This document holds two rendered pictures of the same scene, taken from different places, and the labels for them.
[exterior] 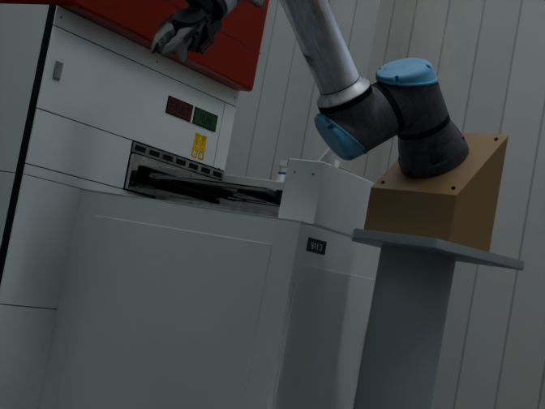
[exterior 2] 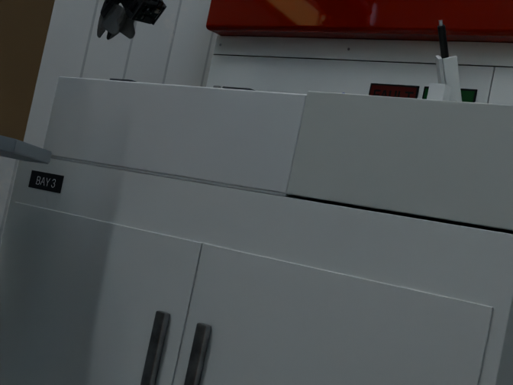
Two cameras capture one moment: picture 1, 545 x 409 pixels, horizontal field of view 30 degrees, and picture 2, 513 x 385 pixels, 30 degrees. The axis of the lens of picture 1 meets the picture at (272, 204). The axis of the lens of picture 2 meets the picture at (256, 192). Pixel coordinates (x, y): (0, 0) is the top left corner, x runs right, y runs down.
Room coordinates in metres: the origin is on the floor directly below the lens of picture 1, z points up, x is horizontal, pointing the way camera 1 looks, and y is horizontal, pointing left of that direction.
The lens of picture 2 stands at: (2.86, -1.67, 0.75)
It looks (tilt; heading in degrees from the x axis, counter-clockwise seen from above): 3 degrees up; 100
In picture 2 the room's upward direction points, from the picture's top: 12 degrees clockwise
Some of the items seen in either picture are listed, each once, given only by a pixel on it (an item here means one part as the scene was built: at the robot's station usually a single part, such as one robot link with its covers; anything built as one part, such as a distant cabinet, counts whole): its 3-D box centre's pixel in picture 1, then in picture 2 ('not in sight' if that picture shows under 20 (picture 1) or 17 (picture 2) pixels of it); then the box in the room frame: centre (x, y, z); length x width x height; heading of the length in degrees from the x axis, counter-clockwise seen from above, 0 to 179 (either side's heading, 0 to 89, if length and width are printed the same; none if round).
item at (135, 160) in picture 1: (177, 185); not in sight; (2.80, 0.27, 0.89); 0.44 x 0.02 x 0.10; 149
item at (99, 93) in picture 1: (143, 127); (337, 129); (2.65, 0.37, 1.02); 0.81 x 0.03 x 0.40; 149
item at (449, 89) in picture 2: (328, 165); (443, 98); (2.86, -0.14, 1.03); 0.06 x 0.04 x 0.13; 59
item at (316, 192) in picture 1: (353, 208); (179, 134); (2.46, -0.20, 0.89); 0.55 x 0.09 x 0.14; 149
